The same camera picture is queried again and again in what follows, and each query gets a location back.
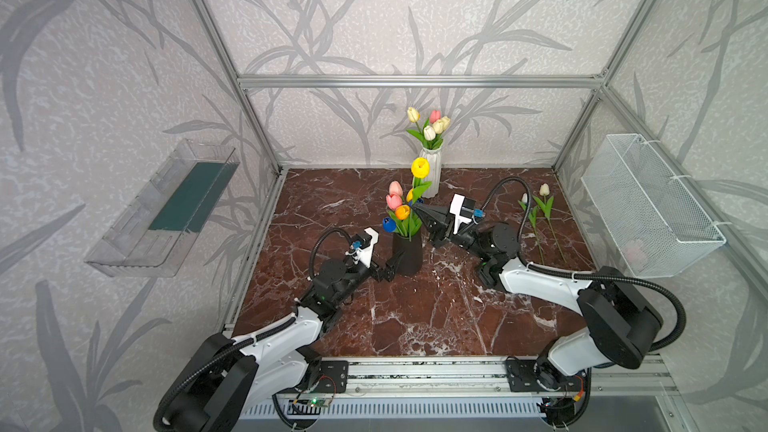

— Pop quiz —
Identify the black cone vase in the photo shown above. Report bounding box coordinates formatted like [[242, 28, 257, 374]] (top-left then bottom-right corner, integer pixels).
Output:
[[391, 232, 423, 277]]

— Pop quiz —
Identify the orange yellow tulip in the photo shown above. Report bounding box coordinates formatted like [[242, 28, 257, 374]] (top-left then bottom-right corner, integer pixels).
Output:
[[394, 205, 411, 221]]

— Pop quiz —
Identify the light pink tulip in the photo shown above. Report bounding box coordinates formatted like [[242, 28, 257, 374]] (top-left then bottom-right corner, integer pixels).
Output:
[[388, 181, 404, 197]]

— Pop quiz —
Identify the white ribbed ceramic vase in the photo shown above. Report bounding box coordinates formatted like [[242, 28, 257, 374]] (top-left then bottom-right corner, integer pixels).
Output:
[[419, 147, 442, 200]]

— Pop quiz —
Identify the tall cream tulip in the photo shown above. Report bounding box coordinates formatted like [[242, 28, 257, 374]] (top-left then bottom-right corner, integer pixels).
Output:
[[433, 118, 445, 134]]

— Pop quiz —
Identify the pale yellow tulip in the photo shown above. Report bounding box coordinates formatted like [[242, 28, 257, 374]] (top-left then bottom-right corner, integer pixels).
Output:
[[406, 107, 428, 147]]

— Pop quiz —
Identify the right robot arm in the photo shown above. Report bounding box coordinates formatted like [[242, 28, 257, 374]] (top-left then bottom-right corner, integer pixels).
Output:
[[409, 187, 687, 386]]

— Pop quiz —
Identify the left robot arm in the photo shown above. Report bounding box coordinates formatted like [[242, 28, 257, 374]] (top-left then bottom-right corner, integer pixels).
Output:
[[152, 228, 394, 431]]

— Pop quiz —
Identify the pale blue white tulip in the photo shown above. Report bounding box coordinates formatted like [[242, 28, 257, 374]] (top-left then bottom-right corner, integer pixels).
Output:
[[519, 193, 544, 263]]

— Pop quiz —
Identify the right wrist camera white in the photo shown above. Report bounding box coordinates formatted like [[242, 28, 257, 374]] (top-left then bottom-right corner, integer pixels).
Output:
[[448, 194, 485, 235]]

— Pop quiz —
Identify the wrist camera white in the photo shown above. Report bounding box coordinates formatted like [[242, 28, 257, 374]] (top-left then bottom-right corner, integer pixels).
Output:
[[448, 194, 485, 235], [346, 227, 379, 268]]

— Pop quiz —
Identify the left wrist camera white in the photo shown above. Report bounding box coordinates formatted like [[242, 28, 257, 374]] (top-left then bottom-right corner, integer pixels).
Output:
[[346, 227, 379, 268]]

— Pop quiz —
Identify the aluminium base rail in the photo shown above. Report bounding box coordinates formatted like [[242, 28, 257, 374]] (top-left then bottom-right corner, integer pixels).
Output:
[[327, 355, 680, 399]]

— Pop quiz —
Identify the aluminium frame crossbar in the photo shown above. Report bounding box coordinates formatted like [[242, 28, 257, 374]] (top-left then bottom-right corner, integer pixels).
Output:
[[237, 74, 603, 90]]

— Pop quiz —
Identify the white wire mesh basket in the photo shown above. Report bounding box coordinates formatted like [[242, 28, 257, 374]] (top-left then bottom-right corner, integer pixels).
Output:
[[582, 133, 727, 279]]

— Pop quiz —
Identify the clear plastic wall shelf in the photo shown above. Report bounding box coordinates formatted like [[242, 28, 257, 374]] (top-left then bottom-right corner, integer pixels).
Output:
[[85, 139, 240, 278]]

